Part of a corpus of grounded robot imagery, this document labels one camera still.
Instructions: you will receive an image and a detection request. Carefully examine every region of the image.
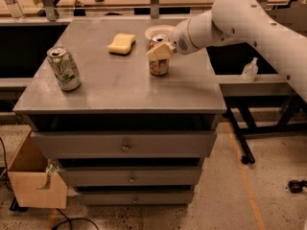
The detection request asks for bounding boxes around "clear plastic water bottle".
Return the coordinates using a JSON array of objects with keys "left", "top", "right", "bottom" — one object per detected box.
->
[{"left": 3, "top": 0, "right": 25, "bottom": 21}]

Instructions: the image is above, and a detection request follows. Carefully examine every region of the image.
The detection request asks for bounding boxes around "cardboard box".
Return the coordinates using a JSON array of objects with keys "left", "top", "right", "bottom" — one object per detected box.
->
[{"left": 8, "top": 129, "right": 67, "bottom": 209}]

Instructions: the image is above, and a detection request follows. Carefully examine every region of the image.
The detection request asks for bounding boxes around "grey drawer cabinet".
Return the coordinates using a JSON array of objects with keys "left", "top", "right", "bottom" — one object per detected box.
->
[{"left": 14, "top": 16, "right": 225, "bottom": 194}]

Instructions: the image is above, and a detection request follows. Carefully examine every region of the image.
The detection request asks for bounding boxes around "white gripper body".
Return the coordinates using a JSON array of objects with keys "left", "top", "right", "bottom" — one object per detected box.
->
[{"left": 172, "top": 18, "right": 201, "bottom": 55}]

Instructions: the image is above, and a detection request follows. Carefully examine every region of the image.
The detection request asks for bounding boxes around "top grey drawer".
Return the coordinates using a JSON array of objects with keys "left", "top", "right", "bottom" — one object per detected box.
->
[{"left": 31, "top": 131, "right": 217, "bottom": 160}]

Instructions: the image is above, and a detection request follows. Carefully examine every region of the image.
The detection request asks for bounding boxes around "grey drawer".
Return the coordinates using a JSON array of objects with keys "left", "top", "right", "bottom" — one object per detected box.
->
[
  {"left": 31, "top": 131, "right": 217, "bottom": 160},
  {"left": 76, "top": 190, "right": 194, "bottom": 205},
  {"left": 59, "top": 167, "right": 201, "bottom": 187}
]

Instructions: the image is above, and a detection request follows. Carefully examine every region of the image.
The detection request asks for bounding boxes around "yellow sponge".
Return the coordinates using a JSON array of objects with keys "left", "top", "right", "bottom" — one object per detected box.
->
[{"left": 107, "top": 34, "right": 136, "bottom": 55}]

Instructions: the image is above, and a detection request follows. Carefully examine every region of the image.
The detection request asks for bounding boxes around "black table leg frame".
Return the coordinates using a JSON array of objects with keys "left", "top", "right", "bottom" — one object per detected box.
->
[{"left": 224, "top": 94, "right": 307, "bottom": 165}]

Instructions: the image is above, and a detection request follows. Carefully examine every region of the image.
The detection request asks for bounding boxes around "white plate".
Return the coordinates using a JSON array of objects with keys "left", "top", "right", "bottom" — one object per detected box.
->
[{"left": 145, "top": 25, "right": 174, "bottom": 40}]

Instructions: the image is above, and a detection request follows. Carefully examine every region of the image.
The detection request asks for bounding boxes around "black floor cable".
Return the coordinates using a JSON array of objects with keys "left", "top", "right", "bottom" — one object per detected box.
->
[{"left": 51, "top": 208, "right": 100, "bottom": 230}]

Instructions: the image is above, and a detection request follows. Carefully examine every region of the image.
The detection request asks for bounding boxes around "green 7up can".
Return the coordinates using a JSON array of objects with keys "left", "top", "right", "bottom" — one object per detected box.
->
[{"left": 47, "top": 46, "right": 81, "bottom": 91}]

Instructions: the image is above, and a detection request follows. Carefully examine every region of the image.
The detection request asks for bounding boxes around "black caster wheel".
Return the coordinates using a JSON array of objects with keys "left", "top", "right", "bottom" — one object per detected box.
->
[{"left": 288, "top": 180, "right": 307, "bottom": 194}]

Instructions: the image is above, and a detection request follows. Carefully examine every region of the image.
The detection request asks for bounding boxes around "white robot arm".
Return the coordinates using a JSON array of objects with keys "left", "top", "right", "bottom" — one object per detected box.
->
[{"left": 147, "top": 0, "right": 307, "bottom": 101}]

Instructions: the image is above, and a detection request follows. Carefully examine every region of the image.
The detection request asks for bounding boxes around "middle grey drawer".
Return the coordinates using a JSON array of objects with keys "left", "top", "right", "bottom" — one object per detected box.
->
[{"left": 59, "top": 167, "right": 201, "bottom": 187}]

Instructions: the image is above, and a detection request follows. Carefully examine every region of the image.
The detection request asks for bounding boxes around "bottom grey drawer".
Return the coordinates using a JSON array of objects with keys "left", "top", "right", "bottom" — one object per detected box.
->
[{"left": 76, "top": 190, "right": 194, "bottom": 205}]

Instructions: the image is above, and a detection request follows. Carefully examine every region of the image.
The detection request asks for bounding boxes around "orange soda can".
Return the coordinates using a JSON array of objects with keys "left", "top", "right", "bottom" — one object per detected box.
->
[{"left": 149, "top": 34, "right": 169, "bottom": 77}]

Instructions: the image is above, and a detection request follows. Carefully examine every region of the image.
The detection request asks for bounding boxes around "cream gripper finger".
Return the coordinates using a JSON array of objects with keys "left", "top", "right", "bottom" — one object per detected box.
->
[{"left": 146, "top": 42, "right": 176, "bottom": 61}]

